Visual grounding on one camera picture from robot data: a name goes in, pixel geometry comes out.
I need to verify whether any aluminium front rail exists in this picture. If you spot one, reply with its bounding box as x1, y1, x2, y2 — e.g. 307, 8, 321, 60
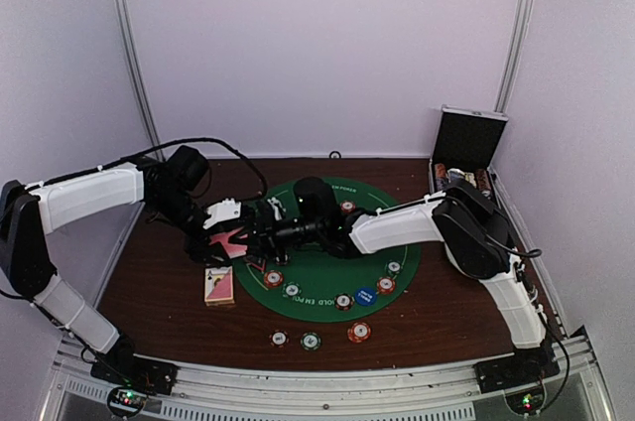
35, 336, 618, 420

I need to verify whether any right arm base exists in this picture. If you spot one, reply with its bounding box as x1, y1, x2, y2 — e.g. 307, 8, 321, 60
474, 354, 560, 393

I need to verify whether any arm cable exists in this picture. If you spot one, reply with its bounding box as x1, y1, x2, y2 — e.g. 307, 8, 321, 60
98, 137, 272, 204
445, 192, 543, 261

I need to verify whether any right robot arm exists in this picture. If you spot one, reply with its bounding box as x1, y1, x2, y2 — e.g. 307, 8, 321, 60
235, 177, 549, 383

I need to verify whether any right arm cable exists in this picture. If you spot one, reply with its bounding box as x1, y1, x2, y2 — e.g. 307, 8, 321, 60
445, 192, 543, 261

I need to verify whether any green poker chip stack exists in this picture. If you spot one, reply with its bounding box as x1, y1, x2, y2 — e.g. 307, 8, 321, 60
300, 332, 321, 351

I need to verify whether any red-backed card deck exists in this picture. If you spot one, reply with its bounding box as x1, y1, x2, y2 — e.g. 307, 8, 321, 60
208, 229, 248, 262

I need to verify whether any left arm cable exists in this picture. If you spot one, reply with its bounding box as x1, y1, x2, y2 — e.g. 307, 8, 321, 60
98, 137, 272, 204

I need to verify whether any aluminium poker chip case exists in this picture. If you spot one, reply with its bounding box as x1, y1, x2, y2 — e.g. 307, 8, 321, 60
429, 105, 509, 205

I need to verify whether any round green poker mat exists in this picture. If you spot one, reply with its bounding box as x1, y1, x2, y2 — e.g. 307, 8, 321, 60
228, 178, 423, 325

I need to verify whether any right aluminium frame post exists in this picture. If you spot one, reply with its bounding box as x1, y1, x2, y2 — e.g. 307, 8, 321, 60
494, 0, 534, 113

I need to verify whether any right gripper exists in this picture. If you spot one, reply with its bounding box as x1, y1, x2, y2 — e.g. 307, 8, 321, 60
230, 206, 324, 262

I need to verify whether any black red all-in triangle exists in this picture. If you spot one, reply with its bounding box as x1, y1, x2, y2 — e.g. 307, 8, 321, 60
245, 256, 267, 273

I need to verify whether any aluminium frame post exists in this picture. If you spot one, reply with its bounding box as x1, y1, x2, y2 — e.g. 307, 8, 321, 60
494, 0, 534, 113
113, 0, 160, 147

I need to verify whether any brown poker chip stack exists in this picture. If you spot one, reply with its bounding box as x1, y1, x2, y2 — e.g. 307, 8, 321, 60
269, 331, 289, 348

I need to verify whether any card deck box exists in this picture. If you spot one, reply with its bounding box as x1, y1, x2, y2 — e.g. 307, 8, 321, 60
203, 266, 235, 307

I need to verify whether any blue small blind button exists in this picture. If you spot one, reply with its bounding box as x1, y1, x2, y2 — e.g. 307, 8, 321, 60
354, 287, 378, 307

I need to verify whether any red five poker chip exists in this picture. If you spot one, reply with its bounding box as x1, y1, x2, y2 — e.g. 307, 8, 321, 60
376, 276, 396, 295

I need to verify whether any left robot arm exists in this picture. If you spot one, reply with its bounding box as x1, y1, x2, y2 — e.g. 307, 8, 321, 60
1, 139, 249, 385

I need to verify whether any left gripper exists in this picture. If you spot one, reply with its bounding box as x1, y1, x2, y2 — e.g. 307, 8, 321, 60
150, 189, 233, 267

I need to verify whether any left aluminium frame post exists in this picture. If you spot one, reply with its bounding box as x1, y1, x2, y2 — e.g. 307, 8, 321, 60
113, 0, 160, 147

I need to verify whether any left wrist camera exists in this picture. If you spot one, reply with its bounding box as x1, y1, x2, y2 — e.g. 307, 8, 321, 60
202, 199, 242, 229

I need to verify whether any green chip seat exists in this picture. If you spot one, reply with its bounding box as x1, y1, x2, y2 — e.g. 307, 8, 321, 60
386, 261, 402, 276

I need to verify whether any orange-red poker chip stack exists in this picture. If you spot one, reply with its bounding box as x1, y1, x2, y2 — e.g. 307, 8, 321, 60
347, 322, 371, 344

